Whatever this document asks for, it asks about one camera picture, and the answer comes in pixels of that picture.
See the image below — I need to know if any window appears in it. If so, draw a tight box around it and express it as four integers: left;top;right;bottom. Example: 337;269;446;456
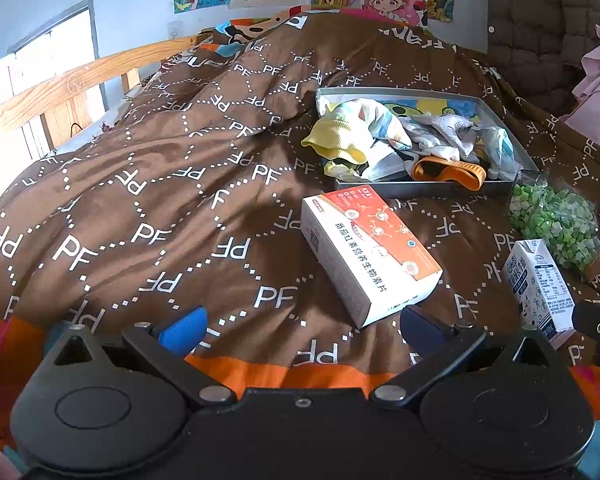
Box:
7;0;109;157

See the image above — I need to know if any wooden bed rail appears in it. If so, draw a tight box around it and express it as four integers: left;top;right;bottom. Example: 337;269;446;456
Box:
0;35;202;217

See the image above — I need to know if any grey tray with dinosaur drawing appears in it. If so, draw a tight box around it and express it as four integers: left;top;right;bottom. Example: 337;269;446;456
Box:
314;86;541;202

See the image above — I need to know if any white and blue packet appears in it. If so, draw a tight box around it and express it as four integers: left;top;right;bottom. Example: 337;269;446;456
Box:
471;125;524;182

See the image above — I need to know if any grey face mask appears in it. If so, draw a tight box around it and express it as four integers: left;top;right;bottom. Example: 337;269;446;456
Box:
366;151;417;182

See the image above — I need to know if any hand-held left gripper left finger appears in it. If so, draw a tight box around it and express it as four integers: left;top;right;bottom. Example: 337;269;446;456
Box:
42;305;238;408

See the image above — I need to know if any brown quilted jacket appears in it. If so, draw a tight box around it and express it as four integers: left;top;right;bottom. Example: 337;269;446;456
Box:
474;0;600;117

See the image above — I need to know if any orange rubber strap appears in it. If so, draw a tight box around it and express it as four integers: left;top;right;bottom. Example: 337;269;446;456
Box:
410;155;488;192

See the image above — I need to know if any white milk carton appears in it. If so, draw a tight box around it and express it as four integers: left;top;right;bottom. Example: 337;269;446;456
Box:
501;238;578;347

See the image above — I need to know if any orange and white medicine box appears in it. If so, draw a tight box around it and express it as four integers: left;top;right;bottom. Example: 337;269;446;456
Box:
300;185;444;329

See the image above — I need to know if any white cloth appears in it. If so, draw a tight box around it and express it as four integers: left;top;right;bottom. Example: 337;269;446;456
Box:
406;127;477;159

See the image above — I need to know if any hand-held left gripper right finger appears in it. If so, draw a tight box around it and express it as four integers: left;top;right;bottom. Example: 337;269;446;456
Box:
369;304;562;407

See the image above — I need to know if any striped sock with yellow cuff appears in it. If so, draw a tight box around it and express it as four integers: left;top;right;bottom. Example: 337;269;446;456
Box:
301;99;412;167

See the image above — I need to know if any brown printed blanket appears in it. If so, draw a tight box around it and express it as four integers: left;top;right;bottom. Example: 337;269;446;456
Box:
0;7;600;441

